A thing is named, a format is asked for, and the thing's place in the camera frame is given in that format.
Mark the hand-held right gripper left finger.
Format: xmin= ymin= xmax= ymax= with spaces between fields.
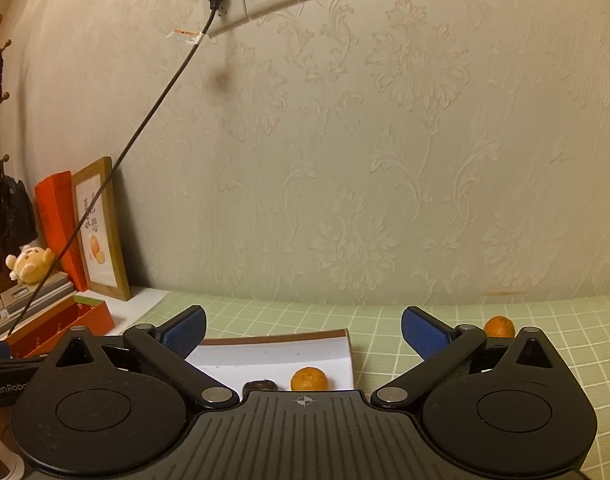
xmin=48 ymin=306 xmax=240 ymax=409

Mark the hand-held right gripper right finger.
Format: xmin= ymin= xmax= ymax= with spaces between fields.
xmin=370 ymin=306 xmax=566 ymax=410

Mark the brown cardboard box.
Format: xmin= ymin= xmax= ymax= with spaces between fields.
xmin=182 ymin=329 xmax=358 ymax=396

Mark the orange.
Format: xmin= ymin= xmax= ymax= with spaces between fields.
xmin=484 ymin=316 xmax=516 ymax=339

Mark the grey book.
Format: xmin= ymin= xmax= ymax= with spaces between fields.
xmin=0 ymin=272 xmax=76 ymax=311

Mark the orange-red long box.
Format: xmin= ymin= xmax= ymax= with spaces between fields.
xmin=5 ymin=296 xmax=114 ymax=359

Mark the yellow plush toy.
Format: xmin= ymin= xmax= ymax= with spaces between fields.
xmin=5 ymin=245 xmax=56 ymax=286

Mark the peeled tangerine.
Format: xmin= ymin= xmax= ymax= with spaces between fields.
xmin=290 ymin=367 xmax=331 ymax=392

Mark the green checked tablecloth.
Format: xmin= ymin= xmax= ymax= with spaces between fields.
xmin=102 ymin=287 xmax=610 ymax=480

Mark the black bag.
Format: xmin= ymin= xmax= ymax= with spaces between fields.
xmin=0 ymin=175 xmax=39 ymax=257

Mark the red paper envelope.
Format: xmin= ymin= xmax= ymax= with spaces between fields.
xmin=34 ymin=171 xmax=89 ymax=292

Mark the wooden picture frame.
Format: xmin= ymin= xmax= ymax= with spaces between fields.
xmin=71 ymin=156 xmax=132 ymax=302

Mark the black power cable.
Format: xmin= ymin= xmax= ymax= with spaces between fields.
xmin=5 ymin=0 xmax=230 ymax=338

